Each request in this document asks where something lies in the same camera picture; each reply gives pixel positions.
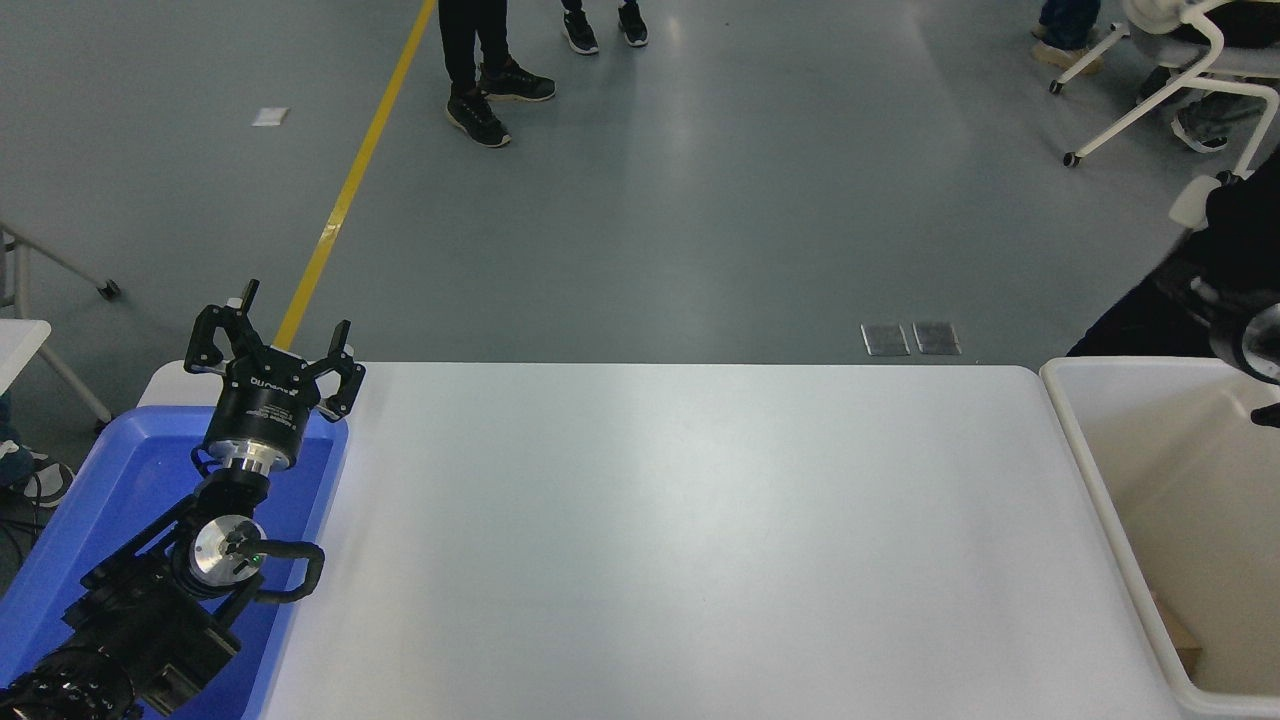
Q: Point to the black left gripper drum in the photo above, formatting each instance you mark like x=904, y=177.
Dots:
x=262, y=410

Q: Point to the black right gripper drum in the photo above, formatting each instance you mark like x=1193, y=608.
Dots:
x=1228, y=340

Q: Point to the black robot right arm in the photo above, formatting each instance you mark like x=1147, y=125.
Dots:
x=1268, y=345

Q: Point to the large pale plastic bin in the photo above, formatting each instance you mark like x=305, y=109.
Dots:
x=1170, y=480

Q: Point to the blue plastic tray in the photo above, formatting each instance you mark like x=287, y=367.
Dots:
x=110, y=480

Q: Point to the white side table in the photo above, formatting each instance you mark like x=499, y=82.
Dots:
x=20, y=345

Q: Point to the white paper scrap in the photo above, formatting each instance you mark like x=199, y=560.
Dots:
x=269, y=116

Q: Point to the brown cardboard piece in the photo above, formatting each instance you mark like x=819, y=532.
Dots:
x=1180, y=640

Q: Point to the grey wheeled frame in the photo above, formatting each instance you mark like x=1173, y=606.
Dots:
x=108, y=290

